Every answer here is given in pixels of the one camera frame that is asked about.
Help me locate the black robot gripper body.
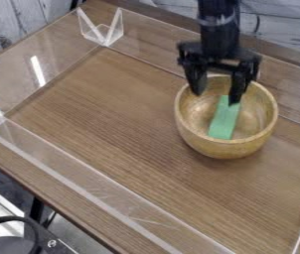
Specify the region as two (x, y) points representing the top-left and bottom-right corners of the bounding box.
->
(177, 21), (262, 80)

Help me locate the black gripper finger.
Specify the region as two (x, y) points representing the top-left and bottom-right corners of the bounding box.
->
(228, 68), (252, 105)
(184, 63), (208, 96)

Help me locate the brown wooden bowl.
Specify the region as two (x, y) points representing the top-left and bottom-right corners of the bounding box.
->
(175, 74), (279, 160)

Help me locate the green rectangular block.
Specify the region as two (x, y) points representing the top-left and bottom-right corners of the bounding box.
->
(208, 95), (240, 140)

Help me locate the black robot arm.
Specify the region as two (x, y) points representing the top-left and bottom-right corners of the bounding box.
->
(177, 0), (262, 106)

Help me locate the black table leg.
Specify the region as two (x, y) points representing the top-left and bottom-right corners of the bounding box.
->
(30, 197), (46, 222)

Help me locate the black chair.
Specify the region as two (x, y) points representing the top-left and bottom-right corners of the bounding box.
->
(0, 215), (78, 254)

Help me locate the clear acrylic corner bracket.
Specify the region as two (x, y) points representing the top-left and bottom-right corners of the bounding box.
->
(76, 8), (124, 47)

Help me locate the clear acrylic tray wall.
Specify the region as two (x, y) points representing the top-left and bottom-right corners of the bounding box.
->
(0, 0), (300, 254)

